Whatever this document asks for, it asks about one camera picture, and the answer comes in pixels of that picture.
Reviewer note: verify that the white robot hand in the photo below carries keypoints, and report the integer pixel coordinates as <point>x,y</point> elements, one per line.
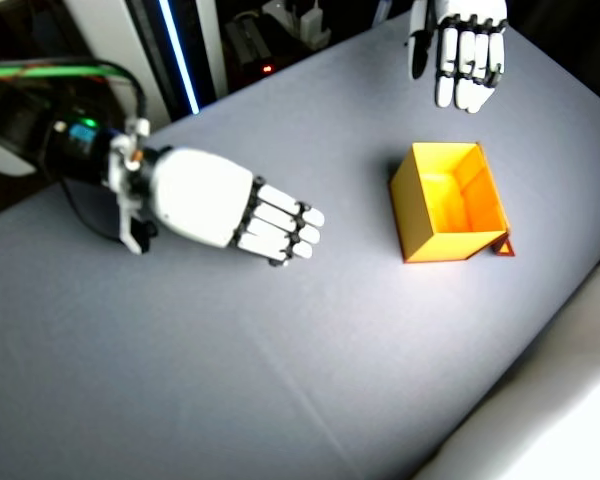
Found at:
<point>200,195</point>
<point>472,50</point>

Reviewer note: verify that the yellow box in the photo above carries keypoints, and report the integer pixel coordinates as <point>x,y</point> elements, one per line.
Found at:
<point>420,220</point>

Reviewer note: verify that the black device with red light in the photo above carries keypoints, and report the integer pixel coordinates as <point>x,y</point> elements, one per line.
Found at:
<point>260,70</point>

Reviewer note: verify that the grey table cloth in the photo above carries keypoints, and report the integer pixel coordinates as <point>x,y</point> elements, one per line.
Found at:
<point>230,350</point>

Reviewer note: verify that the small white block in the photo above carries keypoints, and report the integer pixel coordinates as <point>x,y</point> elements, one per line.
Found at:
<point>314,27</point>

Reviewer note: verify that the white pillar with blue light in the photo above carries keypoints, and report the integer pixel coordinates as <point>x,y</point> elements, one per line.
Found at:
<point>105,50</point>

